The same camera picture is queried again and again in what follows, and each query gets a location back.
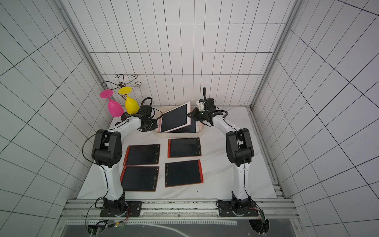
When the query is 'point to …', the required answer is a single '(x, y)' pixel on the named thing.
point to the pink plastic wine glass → (115, 110)
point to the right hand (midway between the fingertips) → (190, 111)
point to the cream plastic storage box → (161, 110)
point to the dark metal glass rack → (121, 94)
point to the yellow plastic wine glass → (131, 105)
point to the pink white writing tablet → (175, 118)
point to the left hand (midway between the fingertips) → (154, 128)
